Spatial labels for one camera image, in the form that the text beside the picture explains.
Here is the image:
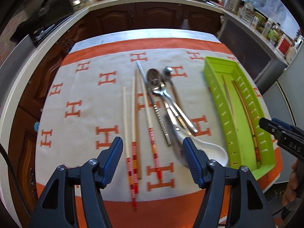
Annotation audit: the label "white ceramic soup spoon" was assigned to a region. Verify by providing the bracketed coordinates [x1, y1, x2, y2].
[172, 126, 229, 167]

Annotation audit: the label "cream chopstick red end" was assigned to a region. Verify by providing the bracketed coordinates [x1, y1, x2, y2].
[131, 77, 139, 194]

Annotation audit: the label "cream chopstick red striped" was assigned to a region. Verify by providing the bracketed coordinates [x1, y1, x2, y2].
[232, 80, 261, 165]

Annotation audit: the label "silver fork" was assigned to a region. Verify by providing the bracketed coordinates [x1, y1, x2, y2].
[148, 79, 198, 135]

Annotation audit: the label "brown wooden chopstick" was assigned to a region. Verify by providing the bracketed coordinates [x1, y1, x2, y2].
[135, 70, 142, 180]

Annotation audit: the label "dark wooden kitchen cabinets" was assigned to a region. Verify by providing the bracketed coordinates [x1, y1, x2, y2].
[8, 2, 222, 211]

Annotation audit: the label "right hand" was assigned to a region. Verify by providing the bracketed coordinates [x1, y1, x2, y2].
[282, 159, 299, 206]

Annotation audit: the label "grey refrigerator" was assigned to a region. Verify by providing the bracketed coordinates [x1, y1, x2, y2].
[261, 45, 304, 186]

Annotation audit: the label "cream chopstick red bands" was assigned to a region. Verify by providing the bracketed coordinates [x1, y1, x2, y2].
[140, 77, 162, 180]

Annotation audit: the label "green plastic utensil tray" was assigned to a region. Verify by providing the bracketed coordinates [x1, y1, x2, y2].
[203, 56, 275, 180]

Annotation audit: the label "orange white H blanket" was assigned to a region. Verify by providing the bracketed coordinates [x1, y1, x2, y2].
[35, 37, 284, 228]

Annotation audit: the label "large silver spoon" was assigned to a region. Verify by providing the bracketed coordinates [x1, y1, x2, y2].
[146, 68, 191, 134]

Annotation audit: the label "steel kettle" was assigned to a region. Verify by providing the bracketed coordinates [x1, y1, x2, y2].
[71, 0, 82, 7]

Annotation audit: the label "black stove cooktop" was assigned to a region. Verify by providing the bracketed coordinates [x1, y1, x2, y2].
[10, 0, 74, 46]

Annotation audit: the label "black cable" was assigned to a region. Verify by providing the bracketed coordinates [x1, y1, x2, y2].
[0, 143, 32, 219]

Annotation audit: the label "spoon with gold handle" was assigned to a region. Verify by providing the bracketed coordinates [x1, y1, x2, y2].
[162, 66, 183, 110]

